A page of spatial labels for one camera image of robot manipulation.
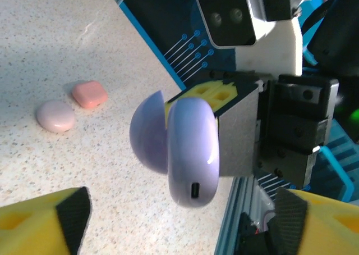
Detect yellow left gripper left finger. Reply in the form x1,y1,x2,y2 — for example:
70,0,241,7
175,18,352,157
0,186,93,255

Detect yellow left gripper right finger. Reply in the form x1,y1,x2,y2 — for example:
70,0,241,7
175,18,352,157
268,186,359,255

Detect lilac round charging case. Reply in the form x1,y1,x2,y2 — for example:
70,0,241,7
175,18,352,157
129,90,220,208

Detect peach square charging case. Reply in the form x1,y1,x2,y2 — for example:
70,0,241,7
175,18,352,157
71,80,109,109

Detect pink round charging case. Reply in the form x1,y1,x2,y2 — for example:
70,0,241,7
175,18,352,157
35,99,76,134

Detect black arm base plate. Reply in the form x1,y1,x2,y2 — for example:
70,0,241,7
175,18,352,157
237,211,277,255

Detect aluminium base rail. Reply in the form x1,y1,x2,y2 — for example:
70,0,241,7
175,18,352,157
214,177,278,255

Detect blue printed enclosure panel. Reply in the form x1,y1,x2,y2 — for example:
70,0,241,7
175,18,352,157
103,0,359,208

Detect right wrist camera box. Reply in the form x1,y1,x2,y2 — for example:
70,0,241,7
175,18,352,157
196,0,283,48

